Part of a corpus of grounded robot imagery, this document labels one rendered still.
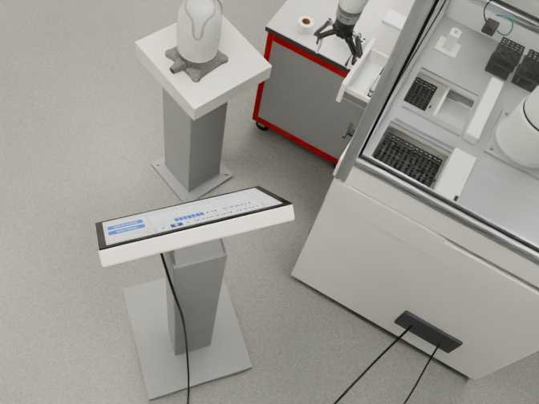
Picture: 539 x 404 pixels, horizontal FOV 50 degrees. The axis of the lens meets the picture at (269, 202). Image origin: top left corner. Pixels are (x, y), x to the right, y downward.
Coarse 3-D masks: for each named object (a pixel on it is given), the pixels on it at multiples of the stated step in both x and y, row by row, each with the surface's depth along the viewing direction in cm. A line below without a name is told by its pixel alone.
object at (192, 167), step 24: (168, 96) 240; (168, 120) 255; (192, 120) 237; (216, 120) 251; (168, 144) 272; (192, 144) 253; (216, 144) 268; (168, 168) 291; (192, 168) 271; (216, 168) 289; (192, 192) 288
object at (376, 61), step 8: (376, 56) 232; (384, 56) 230; (368, 64) 234; (376, 64) 235; (384, 64) 233; (360, 72) 232; (368, 72) 232; (376, 72) 233; (360, 80) 230; (368, 80) 230; (352, 88) 219; (360, 88) 228; (344, 96) 223; (352, 96) 221; (360, 96) 219; (360, 104) 222
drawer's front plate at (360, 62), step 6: (372, 42) 228; (366, 48) 226; (366, 54) 224; (360, 60) 222; (366, 60) 234; (354, 66) 220; (360, 66) 226; (354, 72) 219; (348, 78) 217; (354, 78) 227; (342, 84) 216; (348, 84) 221; (342, 90) 218
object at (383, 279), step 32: (320, 224) 221; (352, 224) 209; (320, 256) 240; (352, 256) 227; (384, 256) 215; (416, 256) 204; (320, 288) 264; (352, 288) 248; (384, 288) 233; (416, 288) 221; (448, 288) 209; (480, 288) 199; (384, 320) 256; (416, 320) 238; (448, 320) 227; (480, 320) 215; (512, 320) 205; (448, 352) 245; (480, 352) 234; (512, 352) 222
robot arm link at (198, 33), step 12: (192, 0) 200; (204, 0) 201; (216, 0) 210; (180, 12) 201; (192, 12) 198; (204, 12) 199; (216, 12) 201; (180, 24) 203; (192, 24) 200; (204, 24) 200; (216, 24) 203; (180, 36) 206; (192, 36) 203; (204, 36) 203; (216, 36) 207; (180, 48) 212; (192, 48) 208; (204, 48) 208; (216, 48) 213; (192, 60) 214; (204, 60) 214
